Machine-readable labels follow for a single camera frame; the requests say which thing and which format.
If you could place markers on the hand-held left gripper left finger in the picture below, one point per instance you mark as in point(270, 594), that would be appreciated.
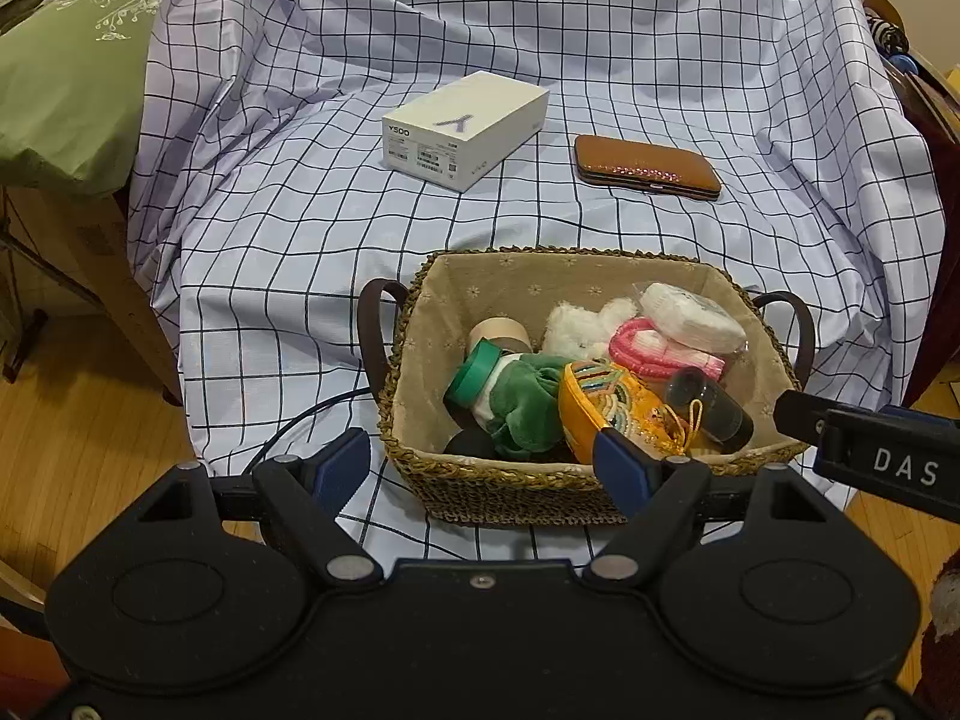
point(341, 465)

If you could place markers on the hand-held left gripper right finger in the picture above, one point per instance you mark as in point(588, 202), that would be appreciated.
point(622, 465)

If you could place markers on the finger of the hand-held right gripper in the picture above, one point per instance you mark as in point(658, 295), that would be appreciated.
point(799, 414)

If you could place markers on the orange embroidered pouch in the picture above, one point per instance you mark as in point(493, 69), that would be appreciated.
point(600, 397)

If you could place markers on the black grey-capped bottle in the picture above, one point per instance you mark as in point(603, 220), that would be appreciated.
point(720, 412)

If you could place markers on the green frog plush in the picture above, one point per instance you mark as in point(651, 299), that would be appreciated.
point(525, 405)

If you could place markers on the pink and white crochet piece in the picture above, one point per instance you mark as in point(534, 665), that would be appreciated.
point(637, 349)

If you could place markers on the green tape roll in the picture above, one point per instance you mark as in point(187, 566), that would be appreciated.
point(459, 388)

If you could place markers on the white fluffy plush toy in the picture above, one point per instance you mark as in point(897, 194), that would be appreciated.
point(577, 330)

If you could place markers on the white cotton pad packet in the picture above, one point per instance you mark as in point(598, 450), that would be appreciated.
point(690, 315)

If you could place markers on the beige tape roll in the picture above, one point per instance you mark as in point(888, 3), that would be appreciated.
point(499, 330)

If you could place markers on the woven basket with floral liner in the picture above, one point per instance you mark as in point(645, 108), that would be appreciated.
point(525, 281)

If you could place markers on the brown fuzzy cloth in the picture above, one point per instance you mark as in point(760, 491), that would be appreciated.
point(945, 615)

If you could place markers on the checked lilac bed sheet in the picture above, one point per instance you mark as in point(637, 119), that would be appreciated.
point(300, 240)

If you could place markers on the brown leather wallet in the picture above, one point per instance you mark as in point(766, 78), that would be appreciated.
point(645, 165)

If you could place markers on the wooden table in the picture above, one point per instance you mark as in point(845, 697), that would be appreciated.
point(97, 255)

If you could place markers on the black metal stand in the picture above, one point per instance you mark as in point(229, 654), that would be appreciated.
point(26, 345)

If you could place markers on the white phone box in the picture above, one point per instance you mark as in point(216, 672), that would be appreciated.
point(465, 127)

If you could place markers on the blue round object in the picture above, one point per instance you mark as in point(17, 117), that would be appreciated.
point(904, 64)

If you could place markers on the striped dark cloth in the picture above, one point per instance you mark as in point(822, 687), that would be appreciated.
point(885, 31)

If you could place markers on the brown curved wooden piece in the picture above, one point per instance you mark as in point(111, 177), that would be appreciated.
point(881, 4)

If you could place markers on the green printed pillow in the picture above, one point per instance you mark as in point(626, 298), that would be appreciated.
point(67, 90)

